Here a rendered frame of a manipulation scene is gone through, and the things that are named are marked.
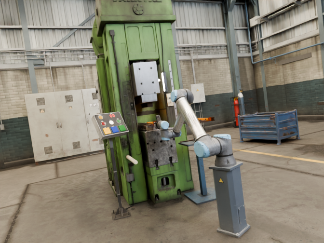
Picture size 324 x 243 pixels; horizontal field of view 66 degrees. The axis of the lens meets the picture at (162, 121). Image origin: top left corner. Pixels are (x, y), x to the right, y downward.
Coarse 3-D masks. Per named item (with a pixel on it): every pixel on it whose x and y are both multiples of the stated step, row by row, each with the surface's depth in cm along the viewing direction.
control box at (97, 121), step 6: (102, 114) 282; (108, 114) 287; (114, 114) 291; (120, 114) 297; (96, 120) 273; (102, 120) 277; (108, 120) 282; (114, 120) 287; (120, 120) 291; (96, 126) 273; (102, 126) 273; (108, 126) 277; (102, 132) 268; (120, 132) 282; (126, 132) 288; (102, 138) 270
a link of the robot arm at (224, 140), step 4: (216, 136) 218; (220, 136) 216; (224, 136) 216; (228, 136) 217; (220, 140) 215; (224, 140) 216; (228, 140) 216; (220, 144) 213; (224, 144) 215; (228, 144) 216; (220, 148) 213; (224, 148) 215; (228, 148) 216; (220, 152) 215; (224, 152) 216; (228, 152) 217; (232, 152) 220
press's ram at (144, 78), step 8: (136, 64) 307; (144, 64) 310; (152, 64) 314; (136, 72) 307; (144, 72) 310; (152, 72) 314; (136, 80) 307; (144, 80) 310; (152, 80) 314; (136, 88) 307; (144, 88) 311; (152, 88) 314; (136, 96) 327
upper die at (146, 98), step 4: (140, 96) 313; (144, 96) 311; (148, 96) 312; (152, 96) 314; (156, 96) 316; (136, 100) 336; (140, 100) 316; (144, 100) 311; (148, 100) 312; (152, 100) 314; (156, 100) 316; (136, 104) 342
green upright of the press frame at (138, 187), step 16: (112, 48) 312; (112, 64) 312; (112, 80) 312; (128, 80) 319; (112, 96) 349; (128, 96) 319; (128, 128) 319; (128, 160) 319; (144, 176) 326; (128, 192) 319; (144, 192) 326
